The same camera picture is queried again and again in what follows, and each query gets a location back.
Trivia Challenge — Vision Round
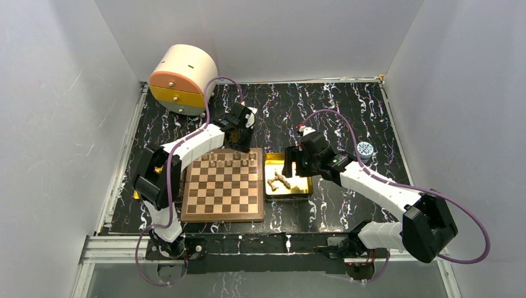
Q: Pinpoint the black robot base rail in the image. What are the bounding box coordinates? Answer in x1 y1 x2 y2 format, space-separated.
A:
145 232 387 280

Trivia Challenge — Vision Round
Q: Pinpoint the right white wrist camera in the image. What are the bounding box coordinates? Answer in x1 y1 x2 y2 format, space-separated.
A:
297 125 316 137

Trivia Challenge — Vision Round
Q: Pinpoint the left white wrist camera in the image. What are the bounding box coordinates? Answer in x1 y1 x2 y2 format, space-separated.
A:
246 107 258 129

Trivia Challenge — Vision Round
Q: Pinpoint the gold tin with dark pieces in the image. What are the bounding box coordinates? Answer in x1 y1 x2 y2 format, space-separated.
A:
133 165 164 203

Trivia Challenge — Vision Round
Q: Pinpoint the wooden chessboard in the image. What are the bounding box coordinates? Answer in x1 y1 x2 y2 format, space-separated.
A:
180 148 264 223

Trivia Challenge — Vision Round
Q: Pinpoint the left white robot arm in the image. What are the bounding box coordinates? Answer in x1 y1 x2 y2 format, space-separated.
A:
131 103 257 258

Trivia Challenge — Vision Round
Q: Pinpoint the gold tin with light pieces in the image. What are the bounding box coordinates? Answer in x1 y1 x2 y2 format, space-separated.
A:
264 153 314 201

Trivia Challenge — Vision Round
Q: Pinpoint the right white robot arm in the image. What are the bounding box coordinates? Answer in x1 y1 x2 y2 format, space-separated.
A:
282 131 458 263

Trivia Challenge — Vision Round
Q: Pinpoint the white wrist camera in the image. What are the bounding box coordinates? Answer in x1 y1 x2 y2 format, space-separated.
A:
297 125 316 137
246 107 258 129

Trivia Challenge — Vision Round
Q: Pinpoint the small blue white jar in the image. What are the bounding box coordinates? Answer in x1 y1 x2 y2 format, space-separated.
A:
357 142 375 163

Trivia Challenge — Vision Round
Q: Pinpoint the round cream drawer box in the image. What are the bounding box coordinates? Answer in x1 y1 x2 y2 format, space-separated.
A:
148 44 218 116

